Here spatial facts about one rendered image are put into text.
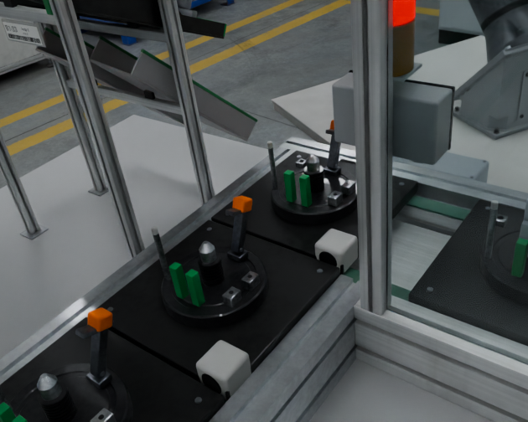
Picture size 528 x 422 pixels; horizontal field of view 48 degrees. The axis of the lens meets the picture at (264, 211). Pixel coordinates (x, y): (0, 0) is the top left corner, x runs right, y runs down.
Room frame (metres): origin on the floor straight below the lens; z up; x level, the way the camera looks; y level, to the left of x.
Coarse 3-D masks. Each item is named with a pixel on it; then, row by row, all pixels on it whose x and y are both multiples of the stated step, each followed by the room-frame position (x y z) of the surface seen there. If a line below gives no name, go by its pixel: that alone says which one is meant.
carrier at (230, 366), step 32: (160, 256) 0.60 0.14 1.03; (192, 256) 0.65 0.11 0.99; (224, 256) 0.64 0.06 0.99; (256, 256) 0.63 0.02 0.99; (288, 256) 0.64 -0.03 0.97; (128, 288) 0.62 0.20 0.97; (160, 288) 0.61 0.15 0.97; (192, 288) 0.55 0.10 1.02; (224, 288) 0.57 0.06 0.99; (256, 288) 0.56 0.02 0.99; (288, 288) 0.58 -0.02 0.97; (320, 288) 0.57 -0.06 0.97; (128, 320) 0.56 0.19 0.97; (160, 320) 0.55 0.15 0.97; (192, 320) 0.53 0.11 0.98; (224, 320) 0.52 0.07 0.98; (256, 320) 0.53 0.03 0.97; (288, 320) 0.52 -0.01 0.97; (160, 352) 0.50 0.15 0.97; (192, 352) 0.49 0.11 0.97; (224, 352) 0.46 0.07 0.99; (256, 352) 0.48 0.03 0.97; (224, 384) 0.43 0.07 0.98
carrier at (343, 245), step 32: (288, 160) 0.91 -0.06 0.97; (320, 160) 0.89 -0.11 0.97; (256, 192) 0.82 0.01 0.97; (288, 192) 0.75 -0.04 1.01; (320, 192) 0.76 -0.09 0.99; (352, 192) 0.75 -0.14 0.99; (224, 224) 0.75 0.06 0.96; (256, 224) 0.73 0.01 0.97; (288, 224) 0.72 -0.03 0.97; (320, 224) 0.71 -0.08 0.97; (352, 224) 0.69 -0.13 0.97; (320, 256) 0.63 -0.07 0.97; (352, 256) 0.63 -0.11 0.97
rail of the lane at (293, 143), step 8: (288, 144) 0.99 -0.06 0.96; (296, 144) 0.99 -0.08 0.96; (304, 144) 0.98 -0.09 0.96; (312, 144) 0.98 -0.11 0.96; (320, 144) 0.97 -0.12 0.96; (312, 152) 0.94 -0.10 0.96; (320, 152) 0.94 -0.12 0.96; (328, 152) 0.94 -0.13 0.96; (344, 152) 0.93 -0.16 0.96; (352, 152) 0.92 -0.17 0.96; (344, 160) 0.89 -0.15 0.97; (352, 160) 0.90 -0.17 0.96
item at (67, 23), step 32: (64, 0) 0.75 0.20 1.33; (160, 0) 0.87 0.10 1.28; (64, 32) 0.74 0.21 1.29; (64, 96) 1.09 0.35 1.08; (96, 96) 0.75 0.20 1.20; (192, 96) 0.87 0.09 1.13; (96, 128) 0.74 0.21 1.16; (192, 128) 0.86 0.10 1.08; (0, 160) 0.95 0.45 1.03; (96, 160) 1.09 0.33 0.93; (192, 160) 0.87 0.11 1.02; (96, 192) 1.08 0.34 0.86; (32, 224) 0.96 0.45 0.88; (128, 224) 0.74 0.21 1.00
